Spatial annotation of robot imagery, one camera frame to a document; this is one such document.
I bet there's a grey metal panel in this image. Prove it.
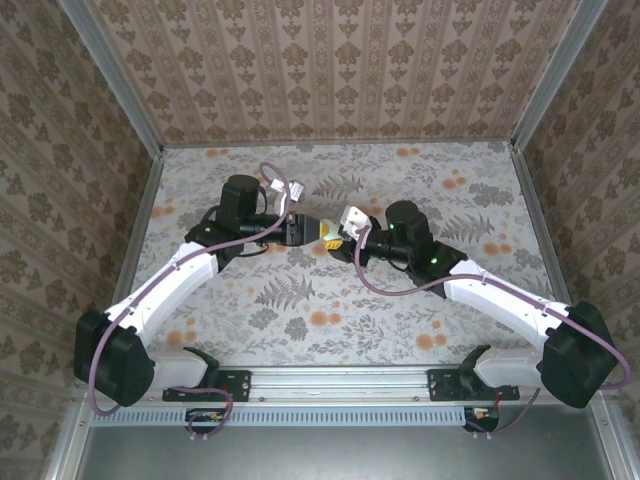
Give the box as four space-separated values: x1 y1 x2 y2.
74 424 604 480

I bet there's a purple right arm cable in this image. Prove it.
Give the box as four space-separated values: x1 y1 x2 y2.
354 225 631 441

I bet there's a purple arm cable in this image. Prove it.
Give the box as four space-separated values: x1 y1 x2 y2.
354 225 631 441
88 162 296 442

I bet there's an aluminium back rail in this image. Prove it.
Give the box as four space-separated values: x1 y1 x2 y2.
160 138 515 150

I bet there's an aluminium side rail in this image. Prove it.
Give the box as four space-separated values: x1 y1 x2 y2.
110 152 166 314
509 144 574 306

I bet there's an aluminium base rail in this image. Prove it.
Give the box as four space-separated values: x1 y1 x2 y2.
73 364 609 407

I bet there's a grey slotted cable duct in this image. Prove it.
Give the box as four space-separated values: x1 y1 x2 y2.
91 405 470 428

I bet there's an aluminium corner post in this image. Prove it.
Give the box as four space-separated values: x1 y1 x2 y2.
509 0 610 152
57 0 166 160

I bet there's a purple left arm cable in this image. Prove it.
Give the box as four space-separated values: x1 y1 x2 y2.
88 162 296 442

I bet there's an aluminium frame bar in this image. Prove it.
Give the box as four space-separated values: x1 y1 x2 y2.
591 404 632 480
43 399 94 480

